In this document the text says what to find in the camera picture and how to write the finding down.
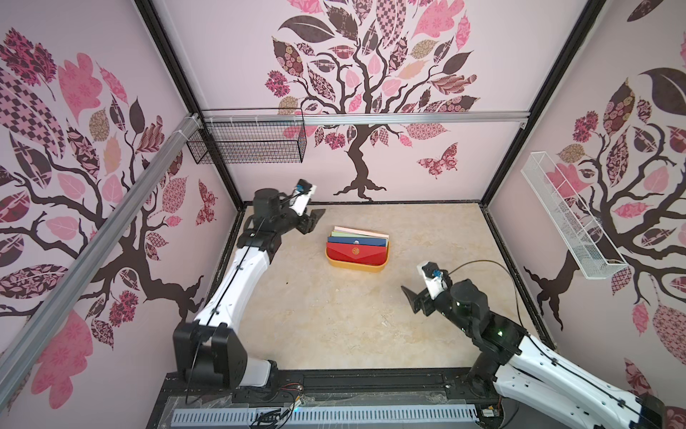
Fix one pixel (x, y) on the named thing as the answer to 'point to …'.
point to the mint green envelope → (342, 234)
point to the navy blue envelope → (363, 241)
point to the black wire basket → (240, 145)
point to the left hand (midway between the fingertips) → (312, 208)
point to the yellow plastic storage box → (356, 266)
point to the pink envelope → (355, 231)
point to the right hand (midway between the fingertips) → (415, 280)
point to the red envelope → (356, 254)
